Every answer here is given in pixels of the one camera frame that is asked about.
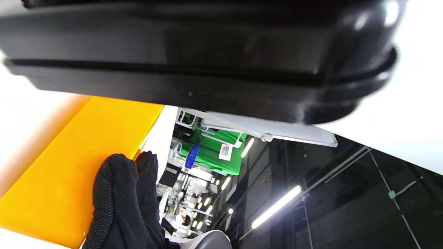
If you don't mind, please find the person's right hand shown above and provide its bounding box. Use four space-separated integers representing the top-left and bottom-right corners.
82 150 171 249

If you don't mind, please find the black tissue box base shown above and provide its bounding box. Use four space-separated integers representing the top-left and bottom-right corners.
0 0 409 125

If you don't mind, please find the blue hanging object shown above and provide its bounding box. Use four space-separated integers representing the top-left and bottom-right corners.
185 145 200 169

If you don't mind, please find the grey chair back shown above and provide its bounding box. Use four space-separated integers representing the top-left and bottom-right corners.
180 230 232 249

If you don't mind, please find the white label card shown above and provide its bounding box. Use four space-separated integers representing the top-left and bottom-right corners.
218 143 233 162

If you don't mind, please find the long ceiling light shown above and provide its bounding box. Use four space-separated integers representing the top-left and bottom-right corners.
251 185 302 230

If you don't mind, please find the white flat panel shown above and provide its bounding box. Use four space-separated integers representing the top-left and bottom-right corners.
201 111 338 148

